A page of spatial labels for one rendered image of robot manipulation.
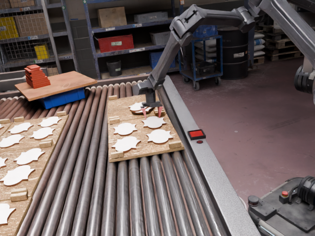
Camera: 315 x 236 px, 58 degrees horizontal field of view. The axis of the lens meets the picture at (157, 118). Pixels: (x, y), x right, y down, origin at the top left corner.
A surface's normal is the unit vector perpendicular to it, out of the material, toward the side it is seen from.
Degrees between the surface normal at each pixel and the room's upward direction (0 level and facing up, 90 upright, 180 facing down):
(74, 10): 90
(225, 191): 0
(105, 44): 90
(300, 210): 0
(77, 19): 90
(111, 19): 86
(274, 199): 0
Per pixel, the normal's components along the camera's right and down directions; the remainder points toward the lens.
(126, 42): 0.23, 0.37
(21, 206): -0.10, -0.91
